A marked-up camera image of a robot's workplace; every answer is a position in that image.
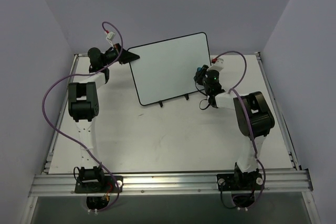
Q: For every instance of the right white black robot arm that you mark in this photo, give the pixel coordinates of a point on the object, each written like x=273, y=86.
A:
x=254, y=119

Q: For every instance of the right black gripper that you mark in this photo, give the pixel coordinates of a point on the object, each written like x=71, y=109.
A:
x=199, y=76

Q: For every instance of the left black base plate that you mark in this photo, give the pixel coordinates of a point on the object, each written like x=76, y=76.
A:
x=94, y=186

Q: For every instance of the white whiteboard black frame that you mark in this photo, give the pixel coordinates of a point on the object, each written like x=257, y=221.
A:
x=166, y=69

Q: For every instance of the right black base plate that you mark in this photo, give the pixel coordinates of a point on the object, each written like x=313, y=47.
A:
x=242, y=182

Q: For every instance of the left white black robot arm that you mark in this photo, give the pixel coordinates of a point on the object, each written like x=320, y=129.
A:
x=83, y=107

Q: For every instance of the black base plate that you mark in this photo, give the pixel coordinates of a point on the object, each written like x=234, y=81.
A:
x=242, y=182
x=94, y=186

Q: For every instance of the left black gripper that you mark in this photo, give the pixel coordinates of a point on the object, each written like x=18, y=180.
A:
x=121, y=56

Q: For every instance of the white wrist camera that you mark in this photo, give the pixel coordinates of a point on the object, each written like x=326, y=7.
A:
x=217, y=64
x=109, y=37

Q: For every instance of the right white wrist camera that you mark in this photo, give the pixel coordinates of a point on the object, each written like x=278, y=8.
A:
x=217, y=64

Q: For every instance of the aluminium front rail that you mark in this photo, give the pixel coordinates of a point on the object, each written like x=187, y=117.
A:
x=277, y=181

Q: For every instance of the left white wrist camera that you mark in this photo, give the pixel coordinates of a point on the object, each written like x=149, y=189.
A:
x=109, y=37

